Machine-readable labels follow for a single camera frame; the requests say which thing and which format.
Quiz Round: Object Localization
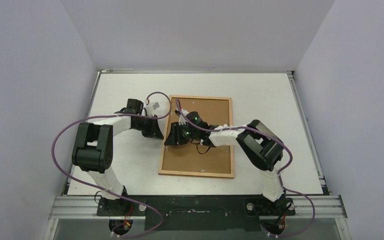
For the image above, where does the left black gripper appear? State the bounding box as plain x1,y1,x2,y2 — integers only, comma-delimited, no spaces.
134,114,164,140

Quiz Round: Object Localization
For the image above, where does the wooden picture frame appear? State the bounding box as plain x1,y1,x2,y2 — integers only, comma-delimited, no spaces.
158,94,236,179

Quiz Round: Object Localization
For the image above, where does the brown backing board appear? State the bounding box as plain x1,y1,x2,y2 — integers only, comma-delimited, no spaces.
162,97,231,175

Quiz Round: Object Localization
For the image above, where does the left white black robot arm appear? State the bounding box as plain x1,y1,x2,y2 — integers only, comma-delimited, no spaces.
72,98,164,216

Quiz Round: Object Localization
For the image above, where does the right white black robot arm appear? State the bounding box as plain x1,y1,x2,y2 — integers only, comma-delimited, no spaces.
164,109,286,215

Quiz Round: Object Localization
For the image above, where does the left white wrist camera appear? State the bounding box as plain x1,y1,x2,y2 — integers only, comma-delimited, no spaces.
143,99,160,118

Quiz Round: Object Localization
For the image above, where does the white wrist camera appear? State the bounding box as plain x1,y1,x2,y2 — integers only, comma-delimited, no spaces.
174,108,189,122
143,99,160,118

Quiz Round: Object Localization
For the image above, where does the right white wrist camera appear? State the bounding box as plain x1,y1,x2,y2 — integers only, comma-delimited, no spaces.
174,108,189,122

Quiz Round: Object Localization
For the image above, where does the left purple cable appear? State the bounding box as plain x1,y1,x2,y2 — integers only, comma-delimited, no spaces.
51,91,173,240

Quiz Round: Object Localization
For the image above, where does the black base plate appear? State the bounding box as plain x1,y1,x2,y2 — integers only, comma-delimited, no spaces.
96,195,296,233

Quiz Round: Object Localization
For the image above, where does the aluminium rail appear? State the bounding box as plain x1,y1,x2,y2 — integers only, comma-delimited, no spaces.
49,195,348,220

